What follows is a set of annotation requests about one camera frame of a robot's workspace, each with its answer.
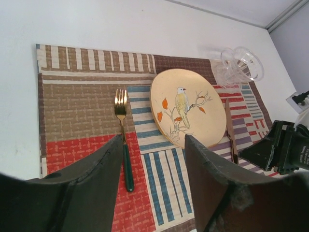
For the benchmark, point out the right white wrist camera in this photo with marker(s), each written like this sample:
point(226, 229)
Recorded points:
point(300, 103)

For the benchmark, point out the clear glass cup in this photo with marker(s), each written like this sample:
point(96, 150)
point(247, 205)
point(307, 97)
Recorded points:
point(239, 65)

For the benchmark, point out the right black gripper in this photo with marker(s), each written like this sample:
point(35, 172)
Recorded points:
point(284, 149)

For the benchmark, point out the dark handled fork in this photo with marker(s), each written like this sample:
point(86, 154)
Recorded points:
point(120, 107)

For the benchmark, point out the brown wooden knife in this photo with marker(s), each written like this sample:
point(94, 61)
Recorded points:
point(230, 133)

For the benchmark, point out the patchwork striped placemat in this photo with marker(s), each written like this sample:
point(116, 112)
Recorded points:
point(76, 89)

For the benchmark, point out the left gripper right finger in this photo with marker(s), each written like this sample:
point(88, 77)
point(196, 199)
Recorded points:
point(229, 198)

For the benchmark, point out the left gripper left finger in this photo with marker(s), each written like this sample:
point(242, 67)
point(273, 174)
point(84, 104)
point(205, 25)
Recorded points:
point(78, 198)

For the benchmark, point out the round wooden plate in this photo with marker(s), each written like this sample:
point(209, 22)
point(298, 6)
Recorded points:
point(184, 103)

